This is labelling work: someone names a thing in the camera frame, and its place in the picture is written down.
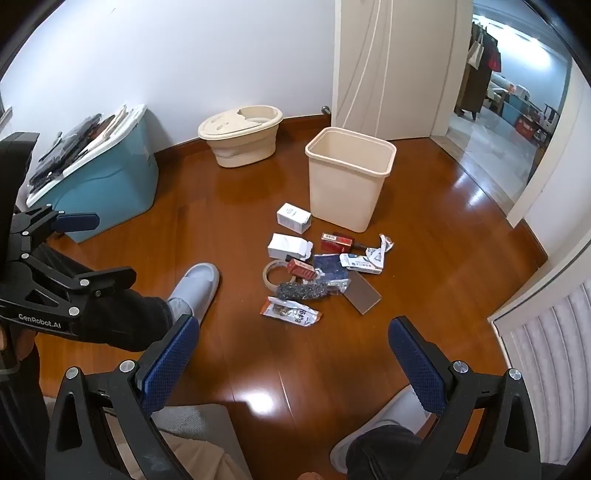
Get coat rack with clothes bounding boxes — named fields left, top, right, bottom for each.
left=455, top=14, right=502, bottom=121

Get pile of black bags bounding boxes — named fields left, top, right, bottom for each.
left=28, top=113, right=105, bottom=190

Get dark blue packet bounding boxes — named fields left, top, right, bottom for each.
left=314, top=254, right=352, bottom=282

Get white packet blue print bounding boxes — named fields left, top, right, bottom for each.
left=339, top=251, right=385, bottom=276

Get beige mop bucket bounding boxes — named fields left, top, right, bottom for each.
left=198, top=105, right=284, bottom=169

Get crumpled silver wrapper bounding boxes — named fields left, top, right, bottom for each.
left=366, top=233, right=396, bottom=259

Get brown card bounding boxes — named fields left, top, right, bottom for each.
left=344, top=272, right=383, bottom=316

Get grey slipper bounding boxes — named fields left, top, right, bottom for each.
left=167, top=263, right=221, bottom=326
left=329, top=385, right=438, bottom=474

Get small white carton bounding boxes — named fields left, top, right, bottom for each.
left=276, top=202, right=313, bottom=235

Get white paper folders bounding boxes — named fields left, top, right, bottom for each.
left=99, top=104, right=139, bottom=139

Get person's left hand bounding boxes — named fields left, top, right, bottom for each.
left=0, top=323, right=31, bottom=363

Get grey pleated curtain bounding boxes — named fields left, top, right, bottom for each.
left=492, top=281, right=591, bottom=468

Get small red box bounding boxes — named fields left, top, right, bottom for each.
left=286, top=258, right=320, bottom=281

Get beige cushion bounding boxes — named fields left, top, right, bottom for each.
left=104, top=403, right=253, bottom=480

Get red gold cigarette pack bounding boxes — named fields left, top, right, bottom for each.
left=321, top=232, right=354, bottom=254

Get red crate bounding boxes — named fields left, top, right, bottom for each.
left=515, top=113, right=539, bottom=137

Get opened white carton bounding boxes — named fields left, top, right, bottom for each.
left=267, top=233, right=315, bottom=262

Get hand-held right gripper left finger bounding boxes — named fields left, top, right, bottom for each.
left=45, top=314, right=200, bottom=480

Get person's left leg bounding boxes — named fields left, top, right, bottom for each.
left=28, top=244, right=191, bottom=354

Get beige plastic trash bin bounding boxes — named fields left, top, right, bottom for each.
left=305, top=127, right=398, bottom=233

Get tape roll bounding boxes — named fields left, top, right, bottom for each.
left=263, top=260, right=298, bottom=291

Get person's leg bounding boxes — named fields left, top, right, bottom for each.
left=346, top=425, right=444, bottom=480
left=28, top=244, right=191, bottom=354

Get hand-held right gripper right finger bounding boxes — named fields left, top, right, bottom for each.
left=388, top=316, right=543, bottom=480

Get clear plastic bag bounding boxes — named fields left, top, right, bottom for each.
left=318, top=277, right=352, bottom=296

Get grey left slipper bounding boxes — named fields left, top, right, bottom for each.
left=167, top=263, right=221, bottom=326

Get grey right slipper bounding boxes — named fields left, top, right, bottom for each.
left=329, top=385, right=438, bottom=474

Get white door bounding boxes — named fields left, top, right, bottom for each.
left=333, top=0, right=475, bottom=141

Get grey steel scrubber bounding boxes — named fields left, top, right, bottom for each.
left=276, top=281, right=329, bottom=304

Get person's right leg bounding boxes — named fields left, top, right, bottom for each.
left=346, top=425, right=444, bottom=480

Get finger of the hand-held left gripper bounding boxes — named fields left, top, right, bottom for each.
left=14, top=257, right=138, bottom=319
left=10, top=205, right=101, bottom=252

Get blue storage box white lid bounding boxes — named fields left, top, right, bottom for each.
left=25, top=104, right=160, bottom=244

